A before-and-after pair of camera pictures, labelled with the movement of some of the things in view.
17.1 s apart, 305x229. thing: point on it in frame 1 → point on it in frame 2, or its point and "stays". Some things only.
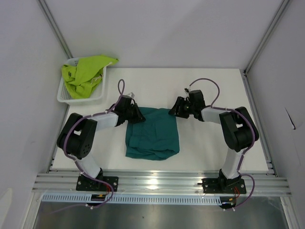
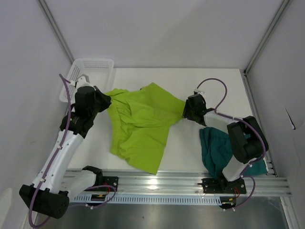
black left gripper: (139, 118) → (105, 99)
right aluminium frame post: (266, 36) stays
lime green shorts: (81, 80) → (139, 122)
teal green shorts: (155, 138) → (218, 153)
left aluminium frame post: (53, 22) stays
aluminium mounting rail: (265, 182) stays
